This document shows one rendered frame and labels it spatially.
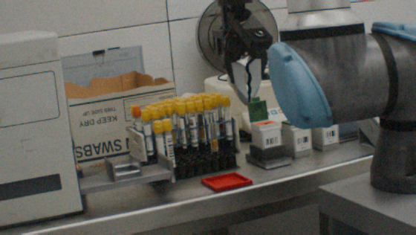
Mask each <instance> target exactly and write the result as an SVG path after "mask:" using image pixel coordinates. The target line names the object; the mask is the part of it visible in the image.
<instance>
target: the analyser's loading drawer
mask: <svg viewBox="0 0 416 235"><path fill-rule="evenodd" d="M129 156H130V163H128V164H121V165H117V166H114V164H113V163H111V162H110V161H109V160H108V159H107V158H104V159H105V167H106V173H107V174H103V175H101V174H99V175H96V176H90V177H86V178H79V187H80V189H81V193H82V195H84V194H88V193H89V194H91V193H96V192H100V191H104V190H113V189H117V188H121V187H127V186H134V185H137V184H143V183H146V182H150V181H157V180H158V181H160V180H164V179H167V180H168V181H171V182H172V183H175V175H174V169H173V162H172V159H171V158H169V157H167V156H165V155H164V154H162V153H161V152H159V153H158V154H157V159H158V164H153V165H149V166H145V167H141V159H140V158H138V157H137V156H136V155H134V153H132V152H130V153H129Z"/></svg>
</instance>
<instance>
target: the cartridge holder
mask: <svg viewBox="0 0 416 235"><path fill-rule="evenodd" d="M249 146H250V153H247V154H245V157H246V160H248V161H249V162H252V163H254V164H256V165H259V166H261V167H263V168H265V169H266V170H269V169H273V168H274V167H280V166H287V165H290V163H292V157H290V156H288V155H286V149H285V144H282V145H278V146H274V147H266V148H261V147H258V146H256V145H253V144H249Z"/></svg>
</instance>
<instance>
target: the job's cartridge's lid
mask: <svg viewBox="0 0 416 235"><path fill-rule="evenodd" d="M247 108H248V114H249V120H250V123H254V122H259V121H263V120H268V113H267V104H266V100H262V101H260V97H252V103H247Z"/></svg>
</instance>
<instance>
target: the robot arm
mask: <svg viewBox="0 0 416 235"><path fill-rule="evenodd" d="M216 1H217V7H221V18H222V26H223V27H219V29H216V30H212V39H213V47H214V55H216V56H218V57H219V58H221V64H223V67H224V70H225V71H226V73H227V82H228V85H229V86H230V87H231V88H232V89H233V90H234V92H235V93H236V95H237V97H238V98H239V100H240V101H241V102H242V103H243V104H244V105H245V106H247V103H252V97H255V96H256V95H257V93H258V90H259V87H260V85H261V80H262V78H263V76H264V71H265V69H266V65H267V67H268V73H269V78H270V80H271V84H272V87H273V91H274V94H275V96H276V100H277V103H278V104H279V107H280V109H281V110H282V113H283V114H284V116H285V118H286V119H287V120H288V122H289V123H291V124H292V125H294V126H295V127H297V128H300V129H314V128H320V127H322V128H326V129H327V128H331V127H332V126H336V124H341V123H349V122H353V121H358V120H366V119H370V118H378V117H379V120H380V134H379V137H378V139H377V145H376V148H375V151H374V154H373V156H372V160H371V165H370V178H371V185H372V186H373V187H375V188H377V189H379V190H382V191H385V192H388V193H398V194H406V195H409V194H416V24H415V23H407V22H373V24H372V27H371V32H372V33H365V26H364V20H363V19H361V18H360V17H359V16H358V15H357V14H356V13H354V12H353V10H352V9H351V1H350V0H286V2H287V13H288V15H287V18H286V19H285V20H284V21H283V23H282V24H281V25H280V27H279V38H280V42H276V43H275V44H274V45H272V43H273V36H272V35H271V34H270V33H269V31H268V30H267V29H266V28H265V27H264V25H263V24H262V23H260V22H259V20H258V19H257V18H256V17H255V16H254V15H253V14H252V13H251V11H250V10H249V9H245V8H246V6H245V4H249V3H253V0H216ZM215 37H216V43H217V50H216V49H215ZM266 50H269V51H268V54H267V52H266ZM242 56H249V57H248V58H247V63H246V71H245V67H244V65H243V64H242V63H240V62H236V60H240V59H241V57H242ZM267 58H268V61H267ZM247 87H248V91H247Z"/></svg>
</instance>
